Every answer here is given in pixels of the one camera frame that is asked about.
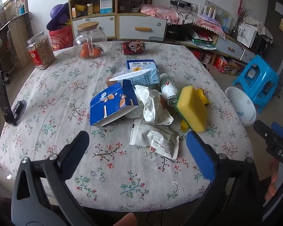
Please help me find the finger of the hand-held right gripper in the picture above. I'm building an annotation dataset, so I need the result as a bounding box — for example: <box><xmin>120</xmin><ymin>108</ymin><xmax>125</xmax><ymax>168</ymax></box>
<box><xmin>253</xmin><ymin>120</ymin><xmax>278</xmax><ymax>144</ymax></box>
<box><xmin>271</xmin><ymin>122</ymin><xmax>283</xmax><ymax>139</ymax></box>

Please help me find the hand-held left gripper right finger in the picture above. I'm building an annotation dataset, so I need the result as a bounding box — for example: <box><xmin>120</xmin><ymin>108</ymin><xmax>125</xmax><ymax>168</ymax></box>
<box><xmin>179</xmin><ymin>131</ymin><xmax>267</xmax><ymax>226</ymax></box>

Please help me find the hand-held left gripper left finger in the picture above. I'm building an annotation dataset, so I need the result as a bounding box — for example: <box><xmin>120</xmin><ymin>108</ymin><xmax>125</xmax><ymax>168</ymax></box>
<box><xmin>11</xmin><ymin>131</ymin><xmax>95</xmax><ymax>226</ymax></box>

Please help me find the white snack packet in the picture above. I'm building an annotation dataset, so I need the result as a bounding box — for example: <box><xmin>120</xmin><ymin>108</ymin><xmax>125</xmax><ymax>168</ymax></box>
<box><xmin>129</xmin><ymin>118</ymin><xmax>180</xmax><ymax>160</ymax></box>

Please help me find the yellow sponge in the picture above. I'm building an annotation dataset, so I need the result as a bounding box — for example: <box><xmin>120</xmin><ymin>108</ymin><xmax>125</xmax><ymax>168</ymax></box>
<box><xmin>175</xmin><ymin>85</ymin><xmax>208</xmax><ymax>133</ymax></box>

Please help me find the blue cookie box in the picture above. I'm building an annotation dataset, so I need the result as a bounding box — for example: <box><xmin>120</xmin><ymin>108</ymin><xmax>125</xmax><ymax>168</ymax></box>
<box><xmin>90</xmin><ymin>79</ymin><xmax>139</xmax><ymax>126</ymax></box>

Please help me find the white paper wrapper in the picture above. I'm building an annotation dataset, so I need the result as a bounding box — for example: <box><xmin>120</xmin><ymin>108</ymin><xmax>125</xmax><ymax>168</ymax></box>
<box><xmin>127</xmin><ymin>85</ymin><xmax>174</xmax><ymax>126</ymax></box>

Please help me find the white plastic bottle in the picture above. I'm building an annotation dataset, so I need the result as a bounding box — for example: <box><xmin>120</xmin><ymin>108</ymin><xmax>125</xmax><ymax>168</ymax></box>
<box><xmin>159</xmin><ymin>73</ymin><xmax>179</xmax><ymax>106</ymax></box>

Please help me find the white and blue milk carton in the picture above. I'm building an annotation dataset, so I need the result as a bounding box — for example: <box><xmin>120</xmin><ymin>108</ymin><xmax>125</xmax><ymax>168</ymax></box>
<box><xmin>108</xmin><ymin>68</ymin><xmax>160</xmax><ymax>87</ymax></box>

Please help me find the person's right hand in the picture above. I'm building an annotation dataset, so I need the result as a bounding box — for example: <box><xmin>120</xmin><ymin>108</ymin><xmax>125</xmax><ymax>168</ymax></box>
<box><xmin>265</xmin><ymin>160</ymin><xmax>281</xmax><ymax>202</ymax></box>

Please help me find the person's left hand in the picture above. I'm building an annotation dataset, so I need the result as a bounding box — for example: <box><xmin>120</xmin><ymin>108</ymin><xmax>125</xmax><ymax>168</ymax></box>
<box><xmin>113</xmin><ymin>212</ymin><xmax>139</xmax><ymax>226</ymax></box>

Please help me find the blue plastic stool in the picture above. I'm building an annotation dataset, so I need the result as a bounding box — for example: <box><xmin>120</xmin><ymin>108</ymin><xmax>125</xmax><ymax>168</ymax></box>
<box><xmin>233</xmin><ymin>55</ymin><xmax>280</xmax><ymax>113</ymax></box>

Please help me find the floral tablecloth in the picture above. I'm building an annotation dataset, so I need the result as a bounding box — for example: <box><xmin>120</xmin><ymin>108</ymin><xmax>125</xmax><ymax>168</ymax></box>
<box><xmin>0</xmin><ymin>41</ymin><xmax>254</xmax><ymax>212</ymax></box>

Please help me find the cardboard box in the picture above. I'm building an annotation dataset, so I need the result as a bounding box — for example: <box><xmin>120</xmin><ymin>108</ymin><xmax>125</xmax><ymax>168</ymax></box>
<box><xmin>226</xmin><ymin>59</ymin><xmax>246</xmax><ymax>76</ymax></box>

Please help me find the red printed box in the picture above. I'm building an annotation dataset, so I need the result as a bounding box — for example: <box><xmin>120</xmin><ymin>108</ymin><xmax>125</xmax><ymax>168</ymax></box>
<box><xmin>213</xmin><ymin>55</ymin><xmax>230</xmax><ymax>73</ymax></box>

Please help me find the black phone stand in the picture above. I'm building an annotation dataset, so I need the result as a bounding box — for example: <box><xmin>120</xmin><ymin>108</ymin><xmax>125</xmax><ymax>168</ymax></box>
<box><xmin>0</xmin><ymin>71</ymin><xmax>27</xmax><ymax>126</ymax></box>

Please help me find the black microwave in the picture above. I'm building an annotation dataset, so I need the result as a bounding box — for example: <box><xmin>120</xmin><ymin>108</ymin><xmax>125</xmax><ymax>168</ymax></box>
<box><xmin>237</xmin><ymin>24</ymin><xmax>273</xmax><ymax>54</ymax></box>

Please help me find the grey low cabinet drawer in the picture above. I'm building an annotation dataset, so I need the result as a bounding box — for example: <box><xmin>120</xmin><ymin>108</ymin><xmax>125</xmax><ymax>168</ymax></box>
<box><xmin>216</xmin><ymin>36</ymin><xmax>244</xmax><ymax>59</ymax></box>

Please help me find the long low cabinet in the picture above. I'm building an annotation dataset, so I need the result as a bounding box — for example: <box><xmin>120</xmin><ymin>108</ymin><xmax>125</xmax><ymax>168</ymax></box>
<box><xmin>165</xmin><ymin>22</ymin><xmax>255</xmax><ymax>63</ymax></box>

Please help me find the plastic jar with red label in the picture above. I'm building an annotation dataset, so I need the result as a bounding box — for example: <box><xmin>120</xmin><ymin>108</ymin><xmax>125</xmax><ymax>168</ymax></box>
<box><xmin>26</xmin><ymin>34</ymin><xmax>56</xmax><ymax>70</ymax></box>

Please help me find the white printed cover cloth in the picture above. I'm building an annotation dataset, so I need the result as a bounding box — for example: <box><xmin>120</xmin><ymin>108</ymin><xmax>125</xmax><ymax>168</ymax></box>
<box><xmin>237</xmin><ymin>20</ymin><xmax>273</xmax><ymax>47</ymax></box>

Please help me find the green plastic bag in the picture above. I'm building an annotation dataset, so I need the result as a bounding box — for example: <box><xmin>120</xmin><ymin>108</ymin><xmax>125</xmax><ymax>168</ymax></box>
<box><xmin>192</xmin><ymin>38</ymin><xmax>217</xmax><ymax>50</ymax></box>

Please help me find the blue box with white label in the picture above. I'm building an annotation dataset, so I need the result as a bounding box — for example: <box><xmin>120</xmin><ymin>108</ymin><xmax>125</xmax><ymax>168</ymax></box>
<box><xmin>127</xmin><ymin>60</ymin><xmax>159</xmax><ymax>76</ymax></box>

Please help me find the vase with dry twigs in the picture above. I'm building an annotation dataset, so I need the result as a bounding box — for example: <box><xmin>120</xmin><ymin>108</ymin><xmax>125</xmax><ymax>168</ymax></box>
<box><xmin>231</xmin><ymin>7</ymin><xmax>253</xmax><ymax>39</ymax></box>

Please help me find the red bag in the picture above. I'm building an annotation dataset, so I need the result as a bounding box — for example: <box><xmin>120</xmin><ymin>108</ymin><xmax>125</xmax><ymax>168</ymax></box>
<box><xmin>49</xmin><ymin>26</ymin><xmax>74</xmax><ymax>52</ymax></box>

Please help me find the glass jar with wooden lid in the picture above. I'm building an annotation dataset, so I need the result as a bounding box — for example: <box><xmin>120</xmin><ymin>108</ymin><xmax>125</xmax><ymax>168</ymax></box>
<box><xmin>73</xmin><ymin>22</ymin><xmax>108</xmax><ymax>60</ymax></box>

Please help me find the red drink can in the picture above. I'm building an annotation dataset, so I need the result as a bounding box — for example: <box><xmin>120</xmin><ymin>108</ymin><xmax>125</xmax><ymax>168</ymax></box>
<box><xmin>121</xmin><ymin>41</ymin><xmax>146</xmax><ymax>55</ymax></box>

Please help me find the lavender bag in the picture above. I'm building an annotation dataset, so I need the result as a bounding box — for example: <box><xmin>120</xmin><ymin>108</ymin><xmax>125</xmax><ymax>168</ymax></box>
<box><xmin>198</xmin><ymin>13</ymin><xmax>222</xmax><ymax>28</ymax></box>

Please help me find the small white cabinet drawer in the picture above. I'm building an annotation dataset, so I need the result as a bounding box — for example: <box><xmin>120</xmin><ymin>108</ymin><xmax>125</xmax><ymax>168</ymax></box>
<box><xmin>72</xmin><ymin>16</ymin><xmax>115</xmax><ymax>38</ymax></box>

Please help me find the white router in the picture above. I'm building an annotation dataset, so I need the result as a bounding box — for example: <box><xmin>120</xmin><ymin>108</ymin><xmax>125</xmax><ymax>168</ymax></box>
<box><xmin>198</xmin><ymin>3</ymin><xmax>218</xmax><ymax>20</ymax></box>

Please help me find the wooden side shelf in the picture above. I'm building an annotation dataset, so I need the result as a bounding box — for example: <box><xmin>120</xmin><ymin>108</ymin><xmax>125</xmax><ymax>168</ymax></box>
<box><xmin>0</xmin><ymin>0</ymin><xmax>34</xmax><ymax>71</ymax></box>

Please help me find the yellow box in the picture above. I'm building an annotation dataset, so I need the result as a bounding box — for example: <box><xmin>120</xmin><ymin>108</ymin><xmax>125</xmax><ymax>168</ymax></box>
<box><xmin>74</xmin><ymin>4</ymin><xmax>88</xmax><ymax>17</ymax></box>

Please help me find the wide white cabinet drawer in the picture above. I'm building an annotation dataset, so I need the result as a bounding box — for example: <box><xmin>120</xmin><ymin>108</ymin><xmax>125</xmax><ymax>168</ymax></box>
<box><xmin>119</xmin><ymin>16</ymin><xmax>167</xmax><ymax>40</ymax></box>

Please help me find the blue and white box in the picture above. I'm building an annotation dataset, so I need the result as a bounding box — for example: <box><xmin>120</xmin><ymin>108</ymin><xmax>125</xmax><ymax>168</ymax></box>
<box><xmin>99</xmin><ymin>0</ymin><xmax>114</xmax><ymax>14</ymax></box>

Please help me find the power strip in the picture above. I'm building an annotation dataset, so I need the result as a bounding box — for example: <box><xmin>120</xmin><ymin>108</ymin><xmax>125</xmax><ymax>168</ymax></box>
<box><xmin>170</xmin><ymin>0</ymin><xmax>198</xmax><ymax>8</ymax></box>

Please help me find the pink cloth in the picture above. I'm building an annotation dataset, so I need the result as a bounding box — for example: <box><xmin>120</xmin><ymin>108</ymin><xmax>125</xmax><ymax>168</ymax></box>
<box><xmin>140</xmin><ymin>4</ymin><xmax>227</xmax><ymax>37</ymax></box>

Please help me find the wooden shelf cabinet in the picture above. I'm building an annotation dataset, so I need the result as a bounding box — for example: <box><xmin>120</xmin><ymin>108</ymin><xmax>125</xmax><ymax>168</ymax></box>
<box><xmin>67</xmin><ymin>0</ymin><xmax>168</xmax><ymax>41</ymax></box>

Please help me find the white wall paper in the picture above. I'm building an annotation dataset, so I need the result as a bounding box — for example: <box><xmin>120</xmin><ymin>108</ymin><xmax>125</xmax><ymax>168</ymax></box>
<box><xmin>275</xmin><ymin>2</ymin><xmax>283</xmax><ymax>19</ymax></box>

